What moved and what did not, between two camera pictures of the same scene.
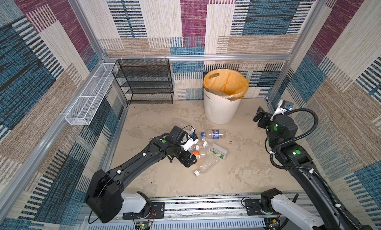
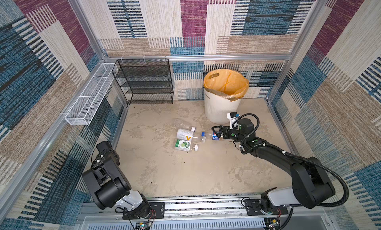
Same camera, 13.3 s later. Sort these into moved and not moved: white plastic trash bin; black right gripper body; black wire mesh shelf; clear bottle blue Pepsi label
Moved: black right gripper body
Not moved: black wire mesh shelf; white plastic trash bin; clear bottle blue Pepsi label
